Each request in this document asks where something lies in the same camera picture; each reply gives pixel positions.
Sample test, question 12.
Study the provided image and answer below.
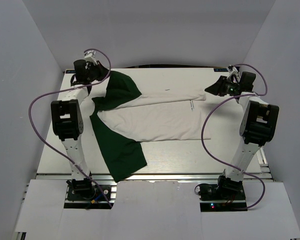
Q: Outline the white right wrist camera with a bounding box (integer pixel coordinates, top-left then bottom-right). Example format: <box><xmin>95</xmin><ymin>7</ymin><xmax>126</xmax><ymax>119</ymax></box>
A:
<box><xmin>226</xmin><ymin>65</ymin><xmax>240</xmax><ymax>78</ymax></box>

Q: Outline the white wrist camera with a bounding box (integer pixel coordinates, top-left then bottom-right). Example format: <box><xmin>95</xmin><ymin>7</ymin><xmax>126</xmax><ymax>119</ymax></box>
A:
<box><xmin>84</xmin><ymin>50</ymin><xmax>97</xmax><ymax>65</ymax></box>
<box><xmin>226</xmin><ymin>65</ymin><xmax>240</xmax><ymax>78</ymax></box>

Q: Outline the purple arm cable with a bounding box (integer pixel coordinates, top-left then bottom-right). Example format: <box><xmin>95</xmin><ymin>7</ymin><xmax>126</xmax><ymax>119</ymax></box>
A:
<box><xmin>27</xmin><ymin>48</ymin><xmax>115</xmax><ymax>210</ymax></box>
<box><xmin>201</xmin><ymin>63</ymin><xmax>269</xmax><ymax>210</ymax></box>

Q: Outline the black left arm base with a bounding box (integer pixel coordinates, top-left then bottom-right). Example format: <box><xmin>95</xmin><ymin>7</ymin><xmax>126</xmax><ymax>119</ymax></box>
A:
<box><xmin>63</xmin><ymin>178</ymin><xmax>116</xmax><ymax>210</ymax></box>

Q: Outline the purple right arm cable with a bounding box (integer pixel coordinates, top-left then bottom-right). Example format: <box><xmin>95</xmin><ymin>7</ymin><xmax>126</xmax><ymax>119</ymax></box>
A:
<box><xmin>201</xmin><ymin>63</ymin><xmax>269</xmax><ymax>210</ymax></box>

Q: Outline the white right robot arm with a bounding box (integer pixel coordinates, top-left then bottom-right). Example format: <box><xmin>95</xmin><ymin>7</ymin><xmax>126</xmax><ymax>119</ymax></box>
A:
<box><xmin>204</xmin><ymin>71</ymin><xmax>280</xmax><ymax>200</ymax></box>

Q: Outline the white green-sleeved t-shirt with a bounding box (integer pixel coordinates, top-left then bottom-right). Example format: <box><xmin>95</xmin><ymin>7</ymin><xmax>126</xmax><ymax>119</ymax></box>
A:
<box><xmin>90</xmin><ymin>71</ymin><xmax>211</xmax><ymax>183</ymax></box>

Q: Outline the blue right corner label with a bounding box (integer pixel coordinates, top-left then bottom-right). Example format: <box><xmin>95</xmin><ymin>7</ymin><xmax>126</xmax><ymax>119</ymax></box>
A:
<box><xmin>213</xmin><ymin>67</ymin><xmax>228</xmax><ymax>73</ymax></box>

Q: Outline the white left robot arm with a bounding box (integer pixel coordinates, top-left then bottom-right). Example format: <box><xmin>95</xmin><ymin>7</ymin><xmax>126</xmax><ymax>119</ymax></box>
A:
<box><xmin>50</xmin><ymin>59</ymin><xmax>109</xmax><ymax>200</ymax></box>

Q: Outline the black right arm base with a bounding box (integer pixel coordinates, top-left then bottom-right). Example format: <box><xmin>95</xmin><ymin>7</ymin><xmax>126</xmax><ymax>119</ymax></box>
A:
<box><xmin>194</xmin><ymin>183</ymin><xmax>247</xmax><ymax>213</ymax></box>

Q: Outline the blue table corner label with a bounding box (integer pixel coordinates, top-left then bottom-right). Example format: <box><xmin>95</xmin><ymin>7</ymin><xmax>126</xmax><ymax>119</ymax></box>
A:
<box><xmin>65</xmin><ymin>69</ymin><xmax>76</xmax><ymax>74</ymax></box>

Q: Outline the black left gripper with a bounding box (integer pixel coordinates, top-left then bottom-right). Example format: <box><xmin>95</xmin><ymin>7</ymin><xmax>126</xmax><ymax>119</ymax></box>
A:
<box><xmin>86</xmin><ymin>60</ymin><xmax>113</xmax><ymax>83</ymax></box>

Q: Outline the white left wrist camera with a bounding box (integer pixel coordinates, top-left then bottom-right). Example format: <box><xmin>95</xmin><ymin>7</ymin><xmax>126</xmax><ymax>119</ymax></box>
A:
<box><xmin>84</xmin><ymin>50</ymin><xmax>97</xmax><ymax>65</ymax></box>

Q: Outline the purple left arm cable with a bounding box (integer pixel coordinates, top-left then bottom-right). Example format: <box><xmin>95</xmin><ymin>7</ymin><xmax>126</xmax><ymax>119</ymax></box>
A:
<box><xmin>27</xmin><ymin>48</ymin><xmax>115</xmax><ymax>210</ymax></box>

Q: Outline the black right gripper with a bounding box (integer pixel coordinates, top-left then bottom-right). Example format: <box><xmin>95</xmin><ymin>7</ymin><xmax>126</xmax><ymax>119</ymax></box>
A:
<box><xmin>204</xmin><ymin>75</ymin><xmax>241</xmax><ymax>97</ymax></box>

